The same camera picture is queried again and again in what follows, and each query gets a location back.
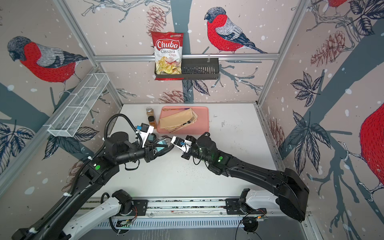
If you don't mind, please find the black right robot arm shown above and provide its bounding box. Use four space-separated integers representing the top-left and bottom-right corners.
172 132 310 222

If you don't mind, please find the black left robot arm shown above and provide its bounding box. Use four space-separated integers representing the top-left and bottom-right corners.
12 114 173 240

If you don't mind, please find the pink plastic tray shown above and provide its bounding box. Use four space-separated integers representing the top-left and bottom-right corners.
157 106 209 135

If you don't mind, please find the brown spice bottle black cap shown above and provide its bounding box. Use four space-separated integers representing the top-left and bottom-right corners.
148 116 157 129

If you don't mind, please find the tan spice jar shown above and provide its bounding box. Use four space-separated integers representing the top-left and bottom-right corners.
146 107 155 118

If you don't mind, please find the red cassava chips bag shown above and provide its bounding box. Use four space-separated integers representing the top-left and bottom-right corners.
151 32 184 75

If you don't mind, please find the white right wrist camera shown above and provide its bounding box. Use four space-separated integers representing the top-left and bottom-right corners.
171 136 192 153

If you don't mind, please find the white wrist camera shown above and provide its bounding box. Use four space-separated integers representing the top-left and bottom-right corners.
171 136 192 153
136 123 154 148

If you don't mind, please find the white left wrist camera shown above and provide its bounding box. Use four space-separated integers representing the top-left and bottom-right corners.
136 123 154 148

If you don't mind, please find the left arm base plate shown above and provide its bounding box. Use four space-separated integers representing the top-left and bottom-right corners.
119 200 149 217

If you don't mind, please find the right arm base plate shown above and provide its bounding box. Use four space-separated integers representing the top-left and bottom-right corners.
224 199 267 215

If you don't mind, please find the black wall basket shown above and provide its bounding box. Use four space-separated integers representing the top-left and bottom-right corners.
155 58 220 81

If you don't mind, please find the white wire mesh basket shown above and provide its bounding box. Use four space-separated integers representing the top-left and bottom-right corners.
48 73 110 137

